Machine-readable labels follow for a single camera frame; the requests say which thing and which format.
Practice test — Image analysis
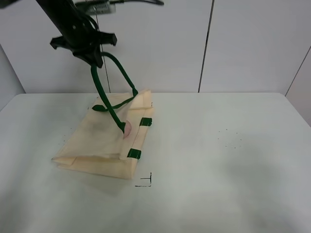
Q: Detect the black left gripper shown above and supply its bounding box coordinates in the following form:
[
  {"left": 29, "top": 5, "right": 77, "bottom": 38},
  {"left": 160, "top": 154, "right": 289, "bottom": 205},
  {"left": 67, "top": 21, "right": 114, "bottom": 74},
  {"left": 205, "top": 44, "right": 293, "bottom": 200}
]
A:
[{"left": 50, "top": 17, "right": 117, "bottom": 68}]

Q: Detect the pink peach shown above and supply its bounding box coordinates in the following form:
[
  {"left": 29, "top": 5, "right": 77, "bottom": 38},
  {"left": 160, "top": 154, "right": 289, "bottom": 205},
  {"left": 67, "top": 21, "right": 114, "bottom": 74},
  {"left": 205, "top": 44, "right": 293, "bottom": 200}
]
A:
[{"left": 123, "top": 120, "right": 132, "bottom": 139}]

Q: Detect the cream linen bag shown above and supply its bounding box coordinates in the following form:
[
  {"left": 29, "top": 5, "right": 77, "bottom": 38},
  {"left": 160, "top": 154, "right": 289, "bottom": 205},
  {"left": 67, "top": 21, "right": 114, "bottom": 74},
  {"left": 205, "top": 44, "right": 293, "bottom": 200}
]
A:
[{"left": 52, "top": 52, "right": 154, "bottom": 179}]

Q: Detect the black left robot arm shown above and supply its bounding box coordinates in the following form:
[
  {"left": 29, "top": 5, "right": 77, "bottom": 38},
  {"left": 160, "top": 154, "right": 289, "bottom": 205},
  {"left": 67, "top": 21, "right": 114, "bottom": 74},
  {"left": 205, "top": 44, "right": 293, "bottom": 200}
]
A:
[{"left": 37, "top": 0, "right": 117, "bottom": 68}]

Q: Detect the silver camera box on arm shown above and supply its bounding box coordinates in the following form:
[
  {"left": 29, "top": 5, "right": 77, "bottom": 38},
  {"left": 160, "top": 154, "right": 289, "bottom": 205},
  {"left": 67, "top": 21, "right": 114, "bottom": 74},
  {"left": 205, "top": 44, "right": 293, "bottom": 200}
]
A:
[{"left": 75, "top": 0, "right": 116, "bottom": 16}]

